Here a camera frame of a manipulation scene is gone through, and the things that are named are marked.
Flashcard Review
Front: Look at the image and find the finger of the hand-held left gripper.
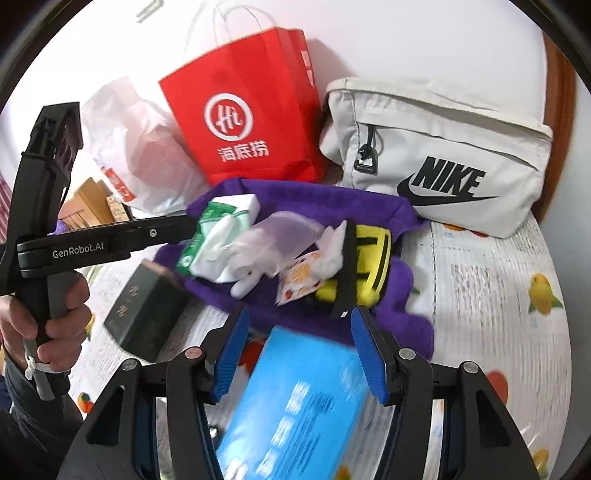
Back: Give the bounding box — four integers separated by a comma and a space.
117, 215, 201, 252

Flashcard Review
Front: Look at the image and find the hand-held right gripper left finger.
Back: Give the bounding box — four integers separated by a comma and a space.
58, 305, 252, 480

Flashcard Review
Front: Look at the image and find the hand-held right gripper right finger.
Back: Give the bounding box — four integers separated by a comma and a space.
350, 305, 541, 480

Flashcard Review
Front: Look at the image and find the white green tissue pack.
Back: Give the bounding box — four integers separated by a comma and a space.
178, 194, 259, 282

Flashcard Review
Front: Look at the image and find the blue cardboard box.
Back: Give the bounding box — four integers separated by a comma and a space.
215, 325, 375, 480

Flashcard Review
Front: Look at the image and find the yellow zip pouch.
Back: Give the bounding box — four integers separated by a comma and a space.
318, 224, 393, 305

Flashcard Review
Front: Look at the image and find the person's left forearm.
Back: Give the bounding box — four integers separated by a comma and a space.
0, 346, 88, 480

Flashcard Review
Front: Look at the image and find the person's left hand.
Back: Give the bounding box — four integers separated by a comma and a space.
0, 277, 90, 372

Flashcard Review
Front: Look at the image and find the wooden bedside cabinet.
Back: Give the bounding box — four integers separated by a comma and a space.
59, 178, 134, 232

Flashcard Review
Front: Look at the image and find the black flat strip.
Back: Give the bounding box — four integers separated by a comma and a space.
331, 220, 358, 319

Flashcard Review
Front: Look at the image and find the dark green box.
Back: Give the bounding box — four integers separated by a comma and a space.
104, 258, 190, 363

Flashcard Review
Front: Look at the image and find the white plastic shopping bag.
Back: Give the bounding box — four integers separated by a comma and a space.
83, 76, 211, 215

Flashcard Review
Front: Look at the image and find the fruit print small packet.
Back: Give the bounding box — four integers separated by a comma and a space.
276, 251, 324, 308

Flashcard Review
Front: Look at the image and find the white fluffy cloth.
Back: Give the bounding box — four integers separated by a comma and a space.
318, 220, 348, 280

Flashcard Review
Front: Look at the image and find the translucent plastic bag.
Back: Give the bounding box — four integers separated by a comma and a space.
228, 210, 326, 298

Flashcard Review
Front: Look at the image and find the fruit print bed sheet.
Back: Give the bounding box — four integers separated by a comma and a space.
69, 217, 573, 480

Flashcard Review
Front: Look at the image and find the purple cloth bag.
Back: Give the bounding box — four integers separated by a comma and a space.
152, 176, 435, 361

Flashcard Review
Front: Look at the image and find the red paper bag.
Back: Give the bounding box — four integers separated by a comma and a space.
158, 0, 326, 186

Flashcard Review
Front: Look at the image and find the grey waist bag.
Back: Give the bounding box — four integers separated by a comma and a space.
318, 78, 554, 238

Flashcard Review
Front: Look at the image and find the brown wooden headboard frame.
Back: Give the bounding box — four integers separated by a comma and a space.
538, 34, 583, 222

